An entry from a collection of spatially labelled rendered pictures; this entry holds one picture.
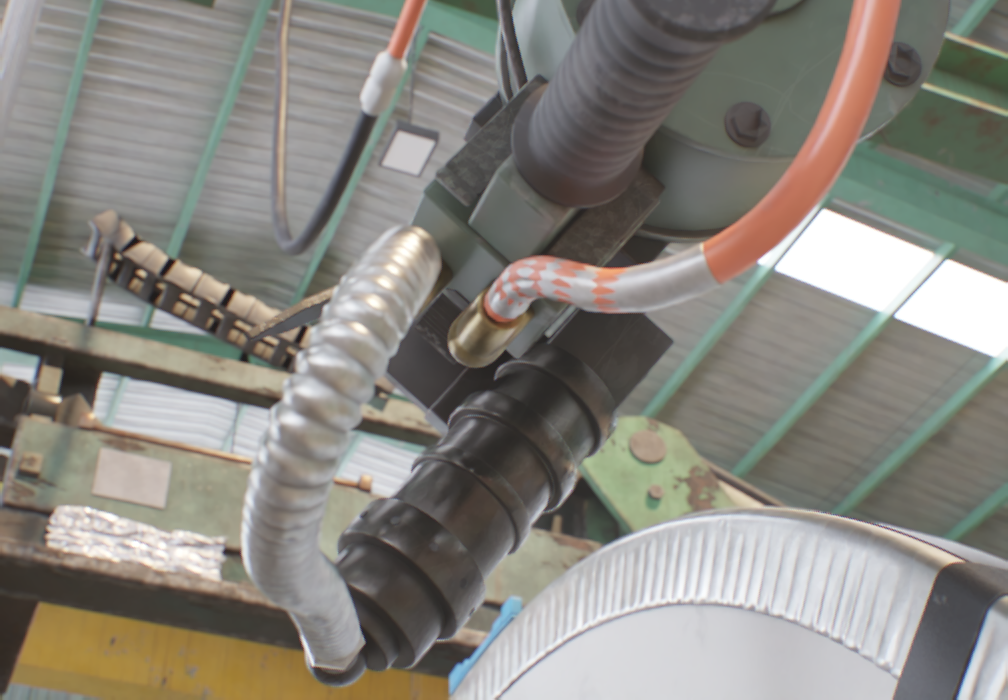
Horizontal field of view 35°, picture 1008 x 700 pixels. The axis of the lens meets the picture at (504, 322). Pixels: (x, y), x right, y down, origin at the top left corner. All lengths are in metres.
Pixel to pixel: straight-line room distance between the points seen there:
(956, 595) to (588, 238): 0.18
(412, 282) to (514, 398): 0.26
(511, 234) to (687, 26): 0.16
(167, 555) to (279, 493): 1.25
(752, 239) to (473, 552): 0.22
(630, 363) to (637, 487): 1.17
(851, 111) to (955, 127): 3.59
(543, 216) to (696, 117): 0.07
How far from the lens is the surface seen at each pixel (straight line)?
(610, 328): 0.68
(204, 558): 1.63
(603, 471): 1.84
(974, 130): 4.08
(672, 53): 0.40
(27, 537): 1.61
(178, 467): 1.67
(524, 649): 0.93
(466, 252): 0.56
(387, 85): 1.16
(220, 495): 1.67
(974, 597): 0.56
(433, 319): 0.70
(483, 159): 0.54
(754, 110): 0.54
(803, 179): 0.46
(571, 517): 1.90
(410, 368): 0.74
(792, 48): 0.56
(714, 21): 0.38
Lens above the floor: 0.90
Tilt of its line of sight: 39 degrees up
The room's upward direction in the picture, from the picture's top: straight up
